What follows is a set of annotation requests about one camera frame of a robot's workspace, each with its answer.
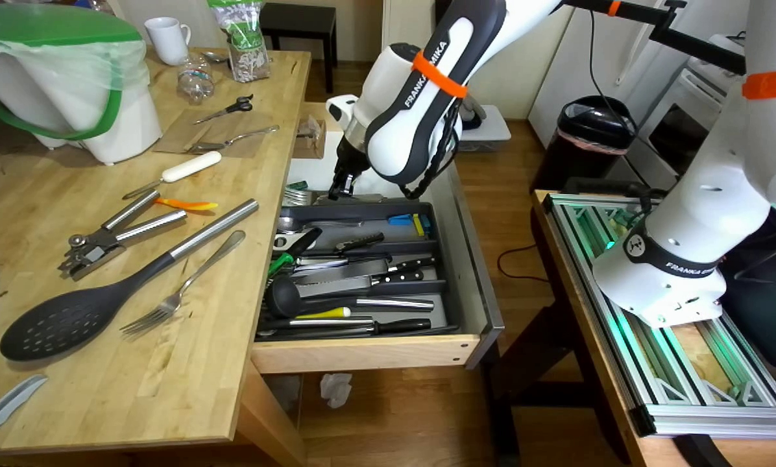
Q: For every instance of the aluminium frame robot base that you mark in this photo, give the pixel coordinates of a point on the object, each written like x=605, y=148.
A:
x=677, y=380

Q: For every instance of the silver fork back table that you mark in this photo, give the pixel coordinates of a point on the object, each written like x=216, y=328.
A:
x=197, y=148

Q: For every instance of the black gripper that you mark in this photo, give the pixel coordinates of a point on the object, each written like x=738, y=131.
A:
x=350, y=148

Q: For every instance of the black ladle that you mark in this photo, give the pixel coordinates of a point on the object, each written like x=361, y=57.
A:
x=283, y=300

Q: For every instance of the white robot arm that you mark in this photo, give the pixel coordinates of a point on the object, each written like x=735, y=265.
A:
x=402, y=126

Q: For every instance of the silver can opener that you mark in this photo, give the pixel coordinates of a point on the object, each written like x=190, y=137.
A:
x=87, y=252

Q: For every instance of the white mug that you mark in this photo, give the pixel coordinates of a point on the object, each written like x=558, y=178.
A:
x=169, y=40

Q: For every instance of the white and green bag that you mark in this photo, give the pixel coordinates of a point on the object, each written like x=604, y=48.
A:
x=74, y=76

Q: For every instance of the grey utensil organizer tray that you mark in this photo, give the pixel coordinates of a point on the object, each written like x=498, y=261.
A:
x=335, y=248

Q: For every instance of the green patterned package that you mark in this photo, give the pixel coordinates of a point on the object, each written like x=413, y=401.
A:
x=239, y=22

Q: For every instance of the grey knife blade corner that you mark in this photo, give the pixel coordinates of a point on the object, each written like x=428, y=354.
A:
x=18, y=394

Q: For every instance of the black trash bin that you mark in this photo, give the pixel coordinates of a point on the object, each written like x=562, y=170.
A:
x=591, y=137

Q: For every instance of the wooden drawer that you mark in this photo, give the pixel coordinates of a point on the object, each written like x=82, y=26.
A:
x=465, y=318

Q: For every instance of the long black handled knife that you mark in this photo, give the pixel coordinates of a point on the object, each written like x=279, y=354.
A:
x=317, y=329

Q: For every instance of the clear glass jar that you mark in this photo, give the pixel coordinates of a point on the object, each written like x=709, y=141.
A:
x=195, y=80

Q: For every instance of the silver fork front table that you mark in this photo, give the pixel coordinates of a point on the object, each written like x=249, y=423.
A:
x=173, y=301

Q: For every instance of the orange handled peeler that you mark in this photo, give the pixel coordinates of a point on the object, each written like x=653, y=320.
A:
x=190, y=205

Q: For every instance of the black slotted spoon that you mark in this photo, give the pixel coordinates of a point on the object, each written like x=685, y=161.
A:
x=75, y=318

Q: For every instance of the grey stapler on tray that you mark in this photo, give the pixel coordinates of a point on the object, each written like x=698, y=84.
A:
x=483, y=126

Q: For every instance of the small scissors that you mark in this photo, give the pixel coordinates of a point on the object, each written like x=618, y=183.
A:
x=239, y=104

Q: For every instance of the black stool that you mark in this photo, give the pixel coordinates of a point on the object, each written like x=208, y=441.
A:
x=304, y=22

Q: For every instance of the silver fork table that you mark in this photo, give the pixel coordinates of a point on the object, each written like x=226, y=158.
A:
x=173, y=301
x=197, y=148

